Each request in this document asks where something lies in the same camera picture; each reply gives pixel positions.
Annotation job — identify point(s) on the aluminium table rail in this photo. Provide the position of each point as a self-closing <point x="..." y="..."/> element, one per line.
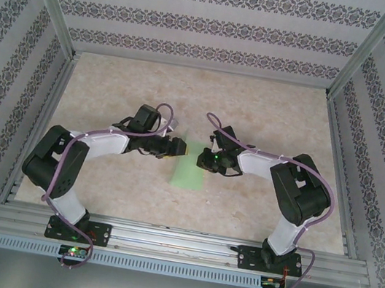
<point x="339" y="157"/>
<point x="205" y="70"/>
<point x="48" y="109"/>

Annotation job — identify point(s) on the aluminium rear table rail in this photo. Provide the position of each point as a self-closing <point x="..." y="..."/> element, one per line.
<point x="205" y="70"/>

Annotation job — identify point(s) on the long aluminium mounting rail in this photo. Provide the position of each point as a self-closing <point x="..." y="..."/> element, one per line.
<point x="176" y="239"/>

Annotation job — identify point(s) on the light green paper sheet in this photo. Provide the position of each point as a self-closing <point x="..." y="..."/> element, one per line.
<point x="189" y="175"/>

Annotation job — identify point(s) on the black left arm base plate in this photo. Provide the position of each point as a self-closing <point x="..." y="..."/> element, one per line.
<point x="103" y="234"/>

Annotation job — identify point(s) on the left circuit board with LED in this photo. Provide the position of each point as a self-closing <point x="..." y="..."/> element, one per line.
<point x="74" y="251"/>

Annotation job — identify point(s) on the aluminium right table rail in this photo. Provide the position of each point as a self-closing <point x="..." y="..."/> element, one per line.
<point x="339" y="157"/>

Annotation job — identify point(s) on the right circuit board with LED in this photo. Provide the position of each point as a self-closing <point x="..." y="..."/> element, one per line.
<point x="272" y="284"/>

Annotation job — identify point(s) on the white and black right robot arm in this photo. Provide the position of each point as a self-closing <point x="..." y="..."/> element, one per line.
<point x="301" y="203"/>

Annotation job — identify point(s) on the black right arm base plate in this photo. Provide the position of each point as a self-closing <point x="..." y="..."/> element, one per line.
<point x="247" y="258"/>

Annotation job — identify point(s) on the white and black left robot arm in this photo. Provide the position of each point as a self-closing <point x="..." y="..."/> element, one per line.
<point x="61" y="174"/>

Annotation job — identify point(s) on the aluminium right frame post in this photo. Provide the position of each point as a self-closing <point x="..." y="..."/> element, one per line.
<point x="367" y="51"/>

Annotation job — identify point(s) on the circuit board with led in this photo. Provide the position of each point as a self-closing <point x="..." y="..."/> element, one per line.
<point x="272" y="284"/>
<point x="74" y="251"/>

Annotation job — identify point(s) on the aluminium left table rail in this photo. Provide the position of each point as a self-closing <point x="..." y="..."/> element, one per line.
<point x="48" y="109"/>

